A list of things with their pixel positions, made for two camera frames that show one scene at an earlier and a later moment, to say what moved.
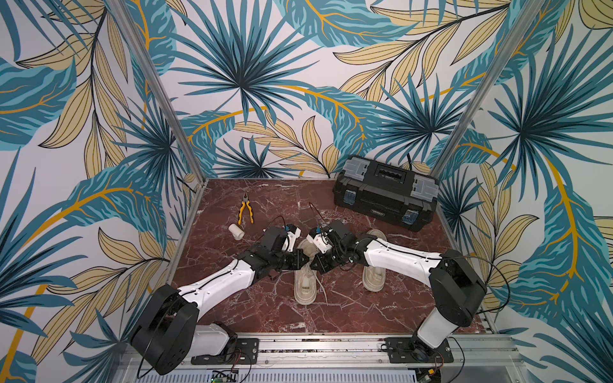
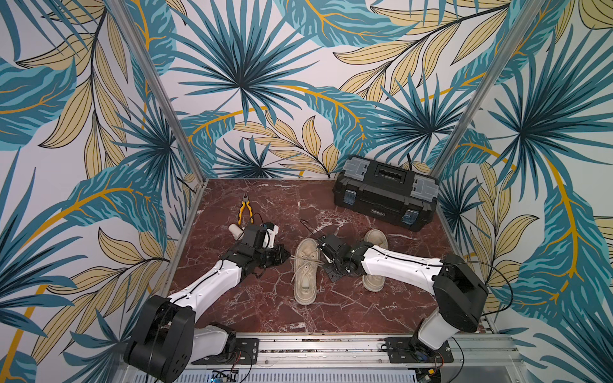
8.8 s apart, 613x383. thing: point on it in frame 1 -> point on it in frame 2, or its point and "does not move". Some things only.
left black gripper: x=297 y=264 -> x=278 y=258
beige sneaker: x=373 y=278 does not move
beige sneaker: x=305 y=281 does not move
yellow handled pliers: x=246 y=202 does not move
